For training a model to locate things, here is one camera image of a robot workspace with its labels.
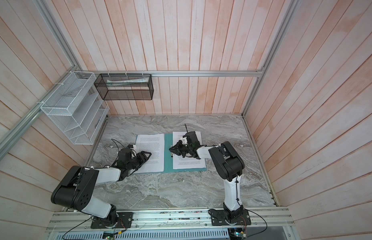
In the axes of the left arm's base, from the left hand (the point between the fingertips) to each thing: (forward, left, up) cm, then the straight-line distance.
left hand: (150, 157), depth 93 cm
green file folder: (+1, -11, -3) cm, 12 cm away
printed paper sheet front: (+13, -1, -4) cm, 13 cm away
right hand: (+5, -12, +3) cm, 13 cm away
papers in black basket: (+34, +24, +32) cm, 52 cm away
